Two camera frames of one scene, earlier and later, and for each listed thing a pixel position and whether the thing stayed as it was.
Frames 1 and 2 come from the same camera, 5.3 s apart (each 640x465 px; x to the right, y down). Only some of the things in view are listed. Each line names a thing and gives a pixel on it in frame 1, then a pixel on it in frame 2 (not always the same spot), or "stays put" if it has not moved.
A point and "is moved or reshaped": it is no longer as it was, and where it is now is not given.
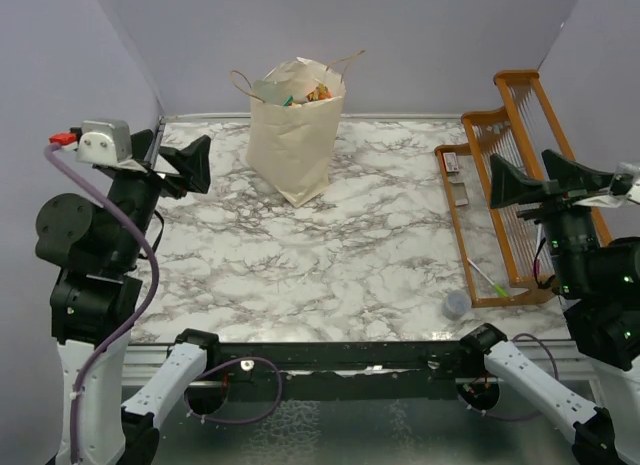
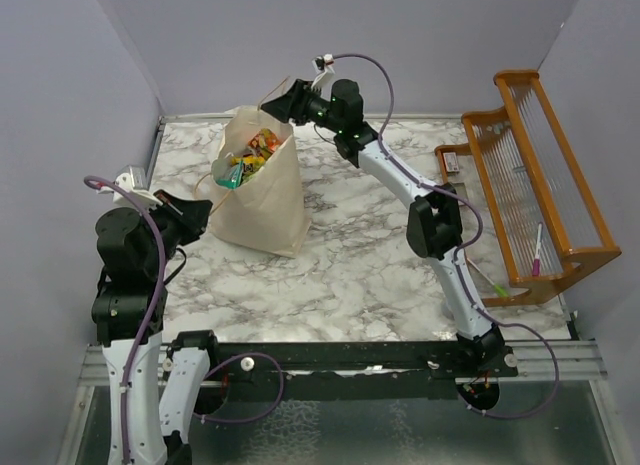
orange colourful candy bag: (320, 92) is moved or reshaped
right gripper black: (507, 184) to (293, 104)
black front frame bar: (331, 370) stays put
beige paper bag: (294, 117) to (267, 210)
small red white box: (451, 162) stays put
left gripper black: (192, 161) to (191, 213)
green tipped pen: (498, 288) stays put
